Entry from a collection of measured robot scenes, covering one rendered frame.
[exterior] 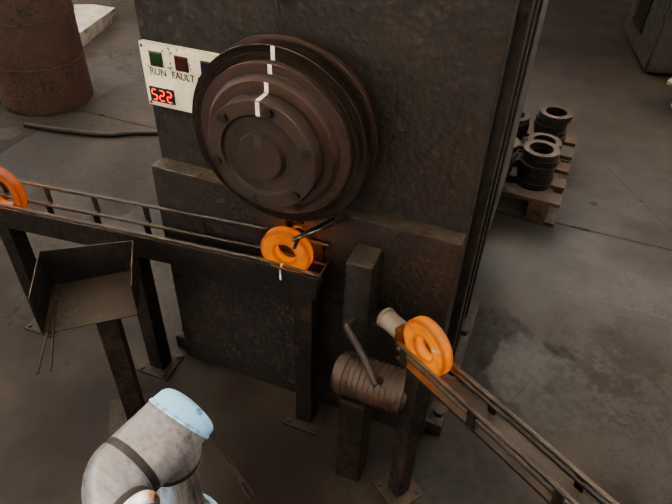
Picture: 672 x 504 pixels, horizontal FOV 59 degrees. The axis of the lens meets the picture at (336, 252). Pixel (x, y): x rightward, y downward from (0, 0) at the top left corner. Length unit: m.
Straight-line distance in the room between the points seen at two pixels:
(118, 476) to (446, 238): 0.99
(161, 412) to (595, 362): 1.95
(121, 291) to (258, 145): 0.71
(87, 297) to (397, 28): 1.15
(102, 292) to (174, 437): 0.92
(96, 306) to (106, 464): 0.89
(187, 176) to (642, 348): 1.95
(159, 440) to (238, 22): 1.01
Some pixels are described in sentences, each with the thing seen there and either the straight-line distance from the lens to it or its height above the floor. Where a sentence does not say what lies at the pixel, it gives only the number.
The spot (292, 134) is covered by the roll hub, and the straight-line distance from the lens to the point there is 1.34.
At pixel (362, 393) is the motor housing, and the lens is 1.69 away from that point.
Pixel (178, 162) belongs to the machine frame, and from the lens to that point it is 1.90.
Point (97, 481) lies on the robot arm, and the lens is 1.01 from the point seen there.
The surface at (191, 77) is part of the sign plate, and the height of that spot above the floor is 1.17.
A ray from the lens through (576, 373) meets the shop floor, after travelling 2.57.
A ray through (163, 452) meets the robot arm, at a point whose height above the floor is 0.98.
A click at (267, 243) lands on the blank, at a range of 1.71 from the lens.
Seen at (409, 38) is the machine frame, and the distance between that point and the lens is 1.42.
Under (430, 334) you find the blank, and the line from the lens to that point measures 1.46.
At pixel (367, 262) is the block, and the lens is 1.59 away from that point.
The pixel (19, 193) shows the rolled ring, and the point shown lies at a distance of 2.29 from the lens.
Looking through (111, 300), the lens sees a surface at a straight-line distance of 1.85.
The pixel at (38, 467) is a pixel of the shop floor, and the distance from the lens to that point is 2.31.
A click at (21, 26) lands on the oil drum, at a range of 4.17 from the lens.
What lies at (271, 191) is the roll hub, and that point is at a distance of 1.46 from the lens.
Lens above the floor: 1.83
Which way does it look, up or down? 39 degrees down
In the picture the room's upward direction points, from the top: 2 degrees clockwise
